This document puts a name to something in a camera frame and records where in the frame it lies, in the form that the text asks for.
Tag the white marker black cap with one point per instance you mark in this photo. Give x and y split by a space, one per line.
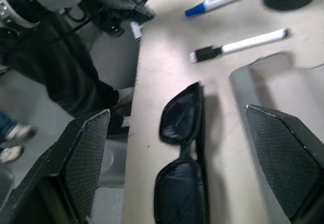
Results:
248 44

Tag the person's blue jeans leg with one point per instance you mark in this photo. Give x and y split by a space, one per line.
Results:
6 124

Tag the grey open glasses case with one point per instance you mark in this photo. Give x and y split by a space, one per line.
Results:
278 87

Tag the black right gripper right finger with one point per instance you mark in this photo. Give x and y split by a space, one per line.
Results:
286 163

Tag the black sunglasses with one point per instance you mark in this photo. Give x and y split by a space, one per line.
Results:
179 196

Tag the person's black trouser leg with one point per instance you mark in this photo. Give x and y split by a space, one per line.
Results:
63 69

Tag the black shoe white sole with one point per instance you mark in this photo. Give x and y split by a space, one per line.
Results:
117 126

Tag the white sneaker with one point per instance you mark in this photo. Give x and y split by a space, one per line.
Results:
21 131
10 153

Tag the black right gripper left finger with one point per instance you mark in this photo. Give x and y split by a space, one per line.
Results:
76 163

